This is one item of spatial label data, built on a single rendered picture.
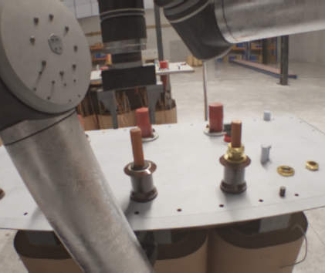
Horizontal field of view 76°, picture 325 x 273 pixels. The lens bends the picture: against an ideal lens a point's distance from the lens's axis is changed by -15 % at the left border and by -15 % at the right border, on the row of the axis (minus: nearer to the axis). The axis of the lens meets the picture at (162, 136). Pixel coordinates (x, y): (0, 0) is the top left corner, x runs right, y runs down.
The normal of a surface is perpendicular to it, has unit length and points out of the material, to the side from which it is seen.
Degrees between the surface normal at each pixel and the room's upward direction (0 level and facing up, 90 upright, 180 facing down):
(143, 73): 90
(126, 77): 90
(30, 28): 77
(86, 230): 83
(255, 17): 112
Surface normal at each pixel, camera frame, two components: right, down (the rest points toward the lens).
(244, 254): -0.33, 0.38
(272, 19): -0.48, 0.74
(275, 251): 0.01, 0.37
